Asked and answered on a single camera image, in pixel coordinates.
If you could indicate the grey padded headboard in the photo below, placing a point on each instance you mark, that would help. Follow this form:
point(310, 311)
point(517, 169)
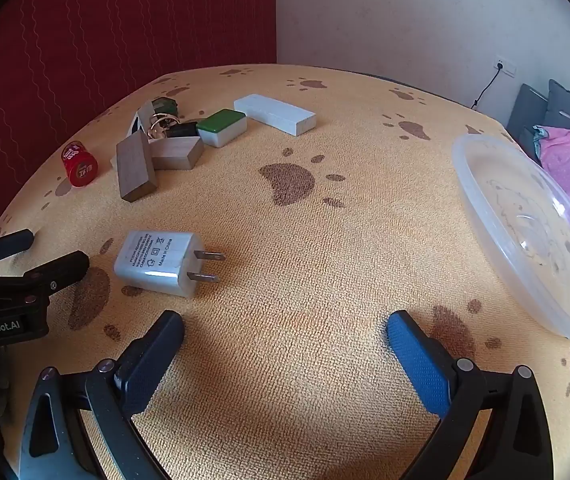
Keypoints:
point(565, 105)

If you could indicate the white power adapter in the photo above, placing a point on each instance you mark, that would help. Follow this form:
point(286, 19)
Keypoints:
point(155, 260)

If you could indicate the red quilted fabric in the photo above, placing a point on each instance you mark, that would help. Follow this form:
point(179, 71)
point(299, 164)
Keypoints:
point(115, 35)

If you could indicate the red can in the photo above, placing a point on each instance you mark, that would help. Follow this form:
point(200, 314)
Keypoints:
point(77, 165)

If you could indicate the orange paw-print blanket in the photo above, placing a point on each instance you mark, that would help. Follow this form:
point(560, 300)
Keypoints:
point(315, 260)

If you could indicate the green mahjong tile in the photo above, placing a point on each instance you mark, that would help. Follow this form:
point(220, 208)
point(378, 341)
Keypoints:
point(220, 122)

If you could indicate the clear plastic bowl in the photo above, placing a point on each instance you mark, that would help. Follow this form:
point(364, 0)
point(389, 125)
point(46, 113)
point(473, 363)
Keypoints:
point(515, 200)

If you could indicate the white rectangular block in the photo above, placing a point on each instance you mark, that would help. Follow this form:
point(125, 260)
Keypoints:
point(275, 110)

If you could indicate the light wooden block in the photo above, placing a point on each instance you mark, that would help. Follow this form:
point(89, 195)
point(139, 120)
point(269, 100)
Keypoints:
point(177, 152)

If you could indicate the white wall socket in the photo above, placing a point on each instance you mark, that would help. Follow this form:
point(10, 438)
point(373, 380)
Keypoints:
point(507, 66)

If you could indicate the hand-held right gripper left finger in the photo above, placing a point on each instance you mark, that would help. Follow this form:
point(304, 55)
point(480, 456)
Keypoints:
point(152, 365)

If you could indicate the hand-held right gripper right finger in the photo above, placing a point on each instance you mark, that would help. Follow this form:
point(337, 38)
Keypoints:
point(417, 365)

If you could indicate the light blue cloth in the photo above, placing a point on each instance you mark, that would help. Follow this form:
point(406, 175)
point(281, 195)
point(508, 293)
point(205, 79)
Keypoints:
point(540, 132)

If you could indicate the dark wooden block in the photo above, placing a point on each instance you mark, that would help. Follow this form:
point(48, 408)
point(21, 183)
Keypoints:
point(135, 167)

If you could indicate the keys with black fob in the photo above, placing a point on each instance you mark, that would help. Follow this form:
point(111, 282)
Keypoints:
point(165, 105)

